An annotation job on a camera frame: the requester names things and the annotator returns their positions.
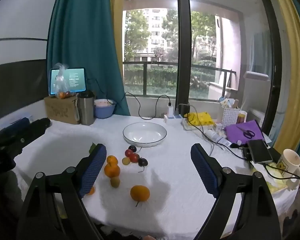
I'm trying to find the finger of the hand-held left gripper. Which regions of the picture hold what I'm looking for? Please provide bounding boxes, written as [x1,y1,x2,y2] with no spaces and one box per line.
[0,117,32,137]
[10,118,52,155]

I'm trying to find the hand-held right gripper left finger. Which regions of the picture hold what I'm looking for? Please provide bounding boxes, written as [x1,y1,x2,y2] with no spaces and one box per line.
[16,144,108,240]

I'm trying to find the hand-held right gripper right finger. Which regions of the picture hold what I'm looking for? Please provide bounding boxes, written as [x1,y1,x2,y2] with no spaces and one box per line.
[190,143,282,240]

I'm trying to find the white plate with dark rim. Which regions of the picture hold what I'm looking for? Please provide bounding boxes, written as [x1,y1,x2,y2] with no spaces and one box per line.
[123,122,167,148]

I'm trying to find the white and blue box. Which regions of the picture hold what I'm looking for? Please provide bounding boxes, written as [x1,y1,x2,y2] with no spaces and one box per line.
[0,112,33,127]

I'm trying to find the brown cardboard box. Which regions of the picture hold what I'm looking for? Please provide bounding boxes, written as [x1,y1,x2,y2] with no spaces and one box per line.
[44,94,80,125]

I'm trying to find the white tube bottle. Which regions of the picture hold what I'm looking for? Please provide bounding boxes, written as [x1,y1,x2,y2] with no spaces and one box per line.
[206,129,232,147]

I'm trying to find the white tissue packet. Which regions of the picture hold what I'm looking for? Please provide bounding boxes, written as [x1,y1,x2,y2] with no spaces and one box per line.
[182,119,215,132]

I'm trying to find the clear plastic bag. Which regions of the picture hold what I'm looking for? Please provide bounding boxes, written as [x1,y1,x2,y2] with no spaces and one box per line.
[54,63,72,100]

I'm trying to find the purple cloth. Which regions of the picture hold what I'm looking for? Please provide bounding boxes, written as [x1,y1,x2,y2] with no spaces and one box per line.
[224,120,265,144]

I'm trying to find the stainless steel tumbler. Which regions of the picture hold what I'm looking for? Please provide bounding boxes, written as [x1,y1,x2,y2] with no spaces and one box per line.
[77,91,95,126]

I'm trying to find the yellow plastic bag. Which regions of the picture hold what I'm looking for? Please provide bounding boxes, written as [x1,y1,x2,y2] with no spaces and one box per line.
[184,112,214,126]

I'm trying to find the black smartphone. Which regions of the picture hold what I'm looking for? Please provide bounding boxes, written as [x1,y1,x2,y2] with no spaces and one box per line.
[247,139,273,163]

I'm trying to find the blue bowl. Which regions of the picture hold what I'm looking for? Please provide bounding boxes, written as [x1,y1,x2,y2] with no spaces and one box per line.
[94,99,116,119]

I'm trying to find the white lattice basket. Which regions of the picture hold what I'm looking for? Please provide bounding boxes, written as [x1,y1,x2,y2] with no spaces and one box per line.
[221,104,240,125]

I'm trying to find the white power strip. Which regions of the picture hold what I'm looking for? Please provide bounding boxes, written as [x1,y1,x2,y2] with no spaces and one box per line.
[164,114,184,123]

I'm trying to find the tablet with lit screen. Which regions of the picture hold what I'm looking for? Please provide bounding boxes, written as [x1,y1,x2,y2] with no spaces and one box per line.
[49,67,87,96]

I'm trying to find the black power adapter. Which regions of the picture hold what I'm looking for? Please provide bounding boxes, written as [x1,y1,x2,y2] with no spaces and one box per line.
[177,104,190,117]

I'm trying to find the cream mug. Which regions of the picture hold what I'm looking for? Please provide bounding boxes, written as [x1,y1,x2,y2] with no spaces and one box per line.
[275,149,300,189]

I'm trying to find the teal curtain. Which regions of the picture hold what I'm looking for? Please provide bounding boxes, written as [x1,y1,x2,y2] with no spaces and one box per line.
[47,0,130,117]

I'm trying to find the balcony railing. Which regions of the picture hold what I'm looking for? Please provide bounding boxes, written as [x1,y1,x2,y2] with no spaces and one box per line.
[122,61,237,97]

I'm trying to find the yellow curtain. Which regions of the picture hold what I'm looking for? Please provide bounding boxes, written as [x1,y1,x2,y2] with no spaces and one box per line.
[109,0,127,100]
[267,0,300,153]

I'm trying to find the black cable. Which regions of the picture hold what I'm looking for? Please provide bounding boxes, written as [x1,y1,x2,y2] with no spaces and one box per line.
[187,114,300,180]
[86,77,172,120]

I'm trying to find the grey cable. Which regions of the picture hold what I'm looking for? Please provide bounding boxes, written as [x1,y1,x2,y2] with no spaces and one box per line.
[177,103,215,157]

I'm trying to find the purple-handled scissors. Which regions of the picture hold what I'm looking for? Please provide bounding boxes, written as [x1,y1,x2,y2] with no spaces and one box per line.
[236,126,255,139]

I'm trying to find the black window frame post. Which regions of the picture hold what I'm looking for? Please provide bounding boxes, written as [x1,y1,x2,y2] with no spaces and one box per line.
[176,0,192,115]

